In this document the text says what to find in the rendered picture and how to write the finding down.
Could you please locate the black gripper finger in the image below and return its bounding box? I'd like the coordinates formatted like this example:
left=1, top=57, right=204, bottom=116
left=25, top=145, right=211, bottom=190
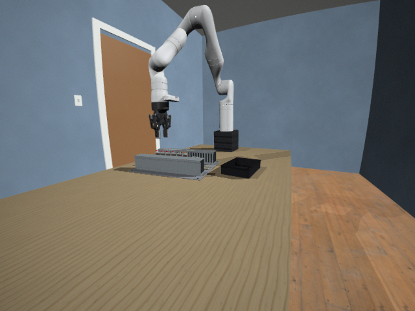
left=149, top=114, right=163, bottom=139
left=162, top=115, right=171, bottom=137

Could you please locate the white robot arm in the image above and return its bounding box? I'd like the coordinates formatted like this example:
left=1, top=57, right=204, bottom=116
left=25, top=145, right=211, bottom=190
left=148, top=5, right=233, bottom=132

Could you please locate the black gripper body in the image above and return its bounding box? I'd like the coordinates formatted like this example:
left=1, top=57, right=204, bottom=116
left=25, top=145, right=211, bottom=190
left=151, top=102, right=169, bottom=122

